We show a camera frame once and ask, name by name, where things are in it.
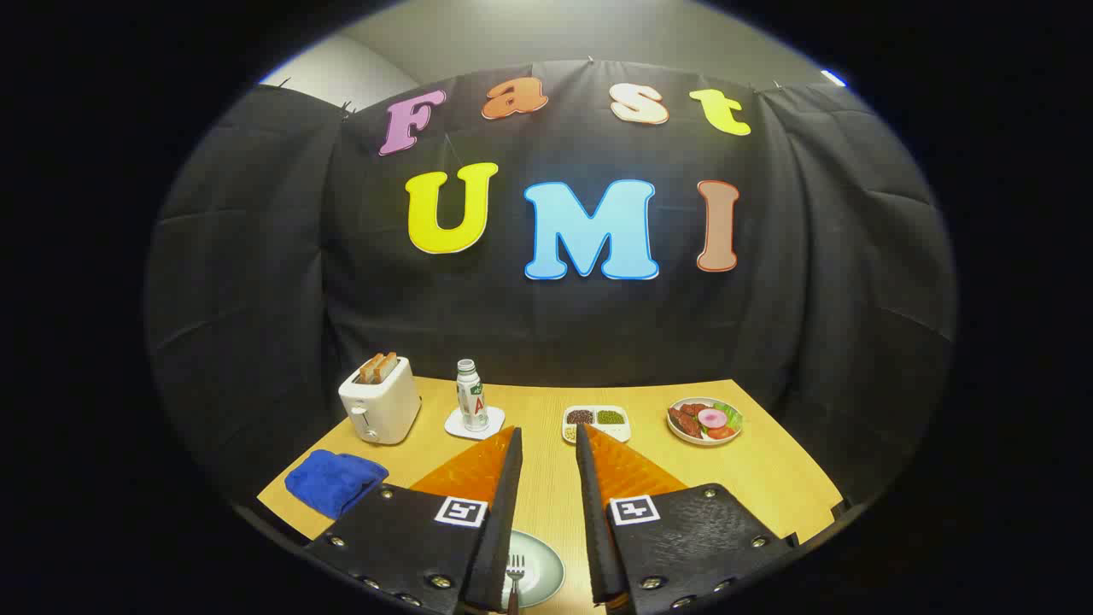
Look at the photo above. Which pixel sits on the white square coaster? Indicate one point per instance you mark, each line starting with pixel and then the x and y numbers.
pixel 494 424

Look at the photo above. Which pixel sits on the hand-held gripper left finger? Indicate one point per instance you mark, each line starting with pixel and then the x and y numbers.
pixel 505 504

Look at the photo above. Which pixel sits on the white divided dish with beans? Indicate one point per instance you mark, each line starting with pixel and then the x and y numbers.
pixel 619 431

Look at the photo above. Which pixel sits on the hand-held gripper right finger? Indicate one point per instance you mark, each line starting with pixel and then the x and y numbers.
pixel 589 504

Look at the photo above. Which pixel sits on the blue folded cloth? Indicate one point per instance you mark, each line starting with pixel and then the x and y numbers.
pixel 333 480

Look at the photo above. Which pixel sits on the brown toast slice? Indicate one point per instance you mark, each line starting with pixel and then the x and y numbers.
pixel 370 369
pixel 389 365

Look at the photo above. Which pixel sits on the red tomato slice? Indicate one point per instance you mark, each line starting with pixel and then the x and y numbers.
pixel 720 432

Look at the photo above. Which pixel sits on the white food plate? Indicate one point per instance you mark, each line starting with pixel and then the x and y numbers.
pixel 683 437

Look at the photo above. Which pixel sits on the black backdrop cloth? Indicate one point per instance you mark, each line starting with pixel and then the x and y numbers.
pixel 256 256

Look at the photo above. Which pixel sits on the green lettuce leaf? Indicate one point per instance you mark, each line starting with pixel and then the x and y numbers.
pixel 732 414

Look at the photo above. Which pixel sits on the small plastic drink bottle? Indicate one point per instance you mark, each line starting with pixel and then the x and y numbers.
pixel 470 401

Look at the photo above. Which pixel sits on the pink round ham slice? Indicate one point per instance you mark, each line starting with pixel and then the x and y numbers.
pixel 711 417

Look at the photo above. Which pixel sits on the pale green plate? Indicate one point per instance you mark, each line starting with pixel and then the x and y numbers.
pixel 543 568

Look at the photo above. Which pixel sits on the brown meat piece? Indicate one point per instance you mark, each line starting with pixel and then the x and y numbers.
pixel 683 418

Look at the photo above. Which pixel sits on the white toaster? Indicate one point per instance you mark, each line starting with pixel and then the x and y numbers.
pixel 384 408

